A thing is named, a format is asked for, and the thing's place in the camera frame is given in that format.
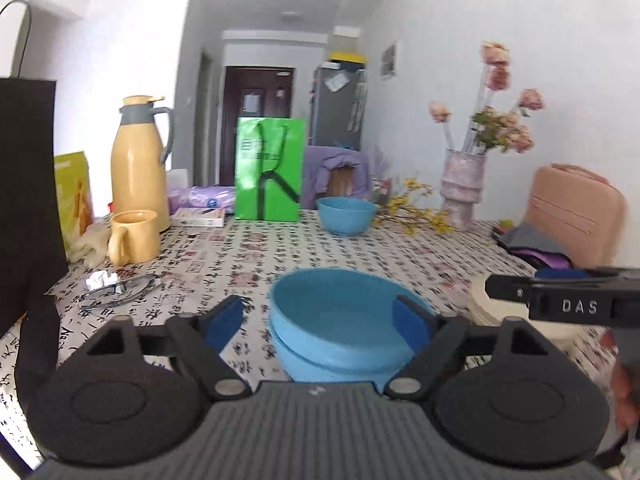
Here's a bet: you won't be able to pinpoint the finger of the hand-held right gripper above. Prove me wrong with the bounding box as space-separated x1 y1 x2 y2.
484 273 617 325
534 266 640 283

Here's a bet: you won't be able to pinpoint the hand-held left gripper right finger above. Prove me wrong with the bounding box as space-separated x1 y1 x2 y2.
383 293 559 402

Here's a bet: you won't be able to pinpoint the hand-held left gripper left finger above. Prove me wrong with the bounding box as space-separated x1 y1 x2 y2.
79 294 252 403

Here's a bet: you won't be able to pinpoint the blue bowl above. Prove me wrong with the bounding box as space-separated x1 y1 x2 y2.
270 325 426 383
269 267 438 361
316 197 378 236

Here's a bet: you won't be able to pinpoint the person's right hand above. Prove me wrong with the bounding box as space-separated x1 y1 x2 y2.
599 327 640 433

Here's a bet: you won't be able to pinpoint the purple cloth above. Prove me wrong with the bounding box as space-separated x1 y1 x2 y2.
510 247 573 271

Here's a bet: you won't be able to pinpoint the grey cloth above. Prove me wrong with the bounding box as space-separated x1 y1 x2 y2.
492 220 566 256

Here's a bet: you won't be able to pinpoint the pink hard case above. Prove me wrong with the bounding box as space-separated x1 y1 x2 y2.
520 162 628 270

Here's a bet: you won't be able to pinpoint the eyeglasses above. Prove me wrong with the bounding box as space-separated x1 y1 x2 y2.
79 274 162 310

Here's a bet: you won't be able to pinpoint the small flat white box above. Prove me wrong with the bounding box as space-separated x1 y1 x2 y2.
170 207 225 227

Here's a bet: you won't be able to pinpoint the yellow flowering branch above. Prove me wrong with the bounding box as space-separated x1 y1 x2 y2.
372 177 456 236

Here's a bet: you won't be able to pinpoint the yellow mug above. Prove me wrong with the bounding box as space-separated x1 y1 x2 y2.
108 210 161 267

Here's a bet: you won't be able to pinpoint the purple tissue pack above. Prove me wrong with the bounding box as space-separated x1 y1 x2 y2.
170 185 237 212

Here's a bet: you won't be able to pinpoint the green paper bag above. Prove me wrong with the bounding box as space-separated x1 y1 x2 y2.
235 117 307 222

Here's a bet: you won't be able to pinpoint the crumpled white tissue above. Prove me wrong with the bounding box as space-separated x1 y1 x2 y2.
86 270 119 291

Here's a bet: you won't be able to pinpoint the speckled pink vase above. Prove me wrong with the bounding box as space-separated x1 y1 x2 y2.
439 149 487 232

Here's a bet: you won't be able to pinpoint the cream rubber gloves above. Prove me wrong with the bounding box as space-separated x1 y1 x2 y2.
67 220 113 268

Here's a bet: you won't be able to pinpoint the dried pink roses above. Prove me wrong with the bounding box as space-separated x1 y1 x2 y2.
428 41 545 155

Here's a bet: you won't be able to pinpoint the pale dried grass bunch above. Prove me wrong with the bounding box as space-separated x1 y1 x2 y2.
371 146 396 203

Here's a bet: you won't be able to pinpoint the wooden chair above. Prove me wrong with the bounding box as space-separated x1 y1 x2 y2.
327 167 358 198

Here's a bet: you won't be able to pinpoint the yellow thermos jug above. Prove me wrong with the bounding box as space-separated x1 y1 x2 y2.
110 95 175 233

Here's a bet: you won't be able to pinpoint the purple jacket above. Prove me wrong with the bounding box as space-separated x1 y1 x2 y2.
301 145 371 211

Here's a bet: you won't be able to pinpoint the yellow cardboard box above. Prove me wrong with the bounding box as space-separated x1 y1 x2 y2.
54 151 95 248

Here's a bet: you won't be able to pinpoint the dark brown door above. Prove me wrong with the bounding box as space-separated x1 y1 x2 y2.
218 66 296 187

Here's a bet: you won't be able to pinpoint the grey refrigerator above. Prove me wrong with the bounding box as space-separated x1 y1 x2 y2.
307 62 368 151

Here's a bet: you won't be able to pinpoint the folded umbrella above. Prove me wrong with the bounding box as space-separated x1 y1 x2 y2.
350 70 368 131

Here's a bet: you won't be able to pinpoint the black paper bag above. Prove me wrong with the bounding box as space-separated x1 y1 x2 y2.
0 0 68 346

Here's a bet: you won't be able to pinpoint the yellow lidded box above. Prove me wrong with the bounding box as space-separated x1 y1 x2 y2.
327 50 366 68

